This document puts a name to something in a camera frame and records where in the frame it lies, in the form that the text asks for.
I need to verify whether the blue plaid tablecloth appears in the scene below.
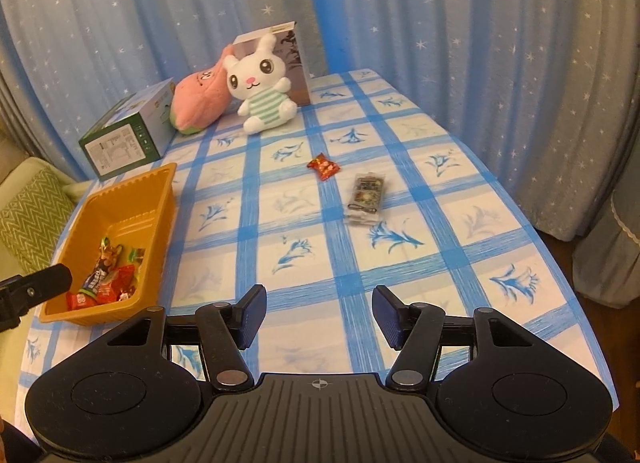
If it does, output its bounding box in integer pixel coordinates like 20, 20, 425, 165
15, 68, 607, 394

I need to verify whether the grey clear snack packet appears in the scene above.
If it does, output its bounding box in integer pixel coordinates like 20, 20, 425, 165
344, 172, 390, 227

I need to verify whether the grey lace-trimmed cloth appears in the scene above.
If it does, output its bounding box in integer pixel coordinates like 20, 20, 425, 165
572, 183, 640, 310

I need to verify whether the white rabbit plush toy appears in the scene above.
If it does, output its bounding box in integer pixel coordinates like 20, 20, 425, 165
222, 33, 297, 135

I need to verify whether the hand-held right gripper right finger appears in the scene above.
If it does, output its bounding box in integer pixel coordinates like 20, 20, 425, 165
372, 284, 534, 392

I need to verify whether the green white cardboard box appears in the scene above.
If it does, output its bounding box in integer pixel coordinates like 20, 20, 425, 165
79, 79, 176, 182

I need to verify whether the green zigzag cushion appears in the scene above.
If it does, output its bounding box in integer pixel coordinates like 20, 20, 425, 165
0, 158, 77, 275

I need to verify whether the orange plastic basket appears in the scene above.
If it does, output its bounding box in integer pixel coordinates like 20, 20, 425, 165
39, 163, 179, 329

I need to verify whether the pink plush toy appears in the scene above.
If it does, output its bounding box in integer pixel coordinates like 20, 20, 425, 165
171, 43, 236, 137

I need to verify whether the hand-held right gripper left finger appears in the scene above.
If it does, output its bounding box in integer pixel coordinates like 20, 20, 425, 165
107, 284, 268, 392

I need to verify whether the red candy packet white print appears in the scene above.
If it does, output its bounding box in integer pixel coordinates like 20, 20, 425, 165
66, 291, 101, 312

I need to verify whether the red snack packet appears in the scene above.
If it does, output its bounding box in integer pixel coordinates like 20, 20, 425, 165
97, 265, 139, 304

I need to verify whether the small red-orange snack packet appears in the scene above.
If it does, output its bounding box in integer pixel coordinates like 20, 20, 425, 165
307, 154, 342, 180

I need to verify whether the black long sausage packet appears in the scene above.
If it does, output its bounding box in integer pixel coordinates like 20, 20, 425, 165
75, 255, 114, 297

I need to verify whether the brown white cardboard box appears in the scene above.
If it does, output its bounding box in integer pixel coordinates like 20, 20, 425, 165
232, 20, 312, 107

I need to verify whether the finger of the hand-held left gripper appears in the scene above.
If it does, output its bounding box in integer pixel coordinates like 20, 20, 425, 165
0, 263, 74, 332

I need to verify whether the star-print curtain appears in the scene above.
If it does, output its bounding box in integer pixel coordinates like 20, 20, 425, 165
297, 0, 640, 244
0, 0, 327, 181

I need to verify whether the orange green snack packet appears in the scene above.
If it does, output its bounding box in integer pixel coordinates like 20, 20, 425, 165
97, 237, 126, 264

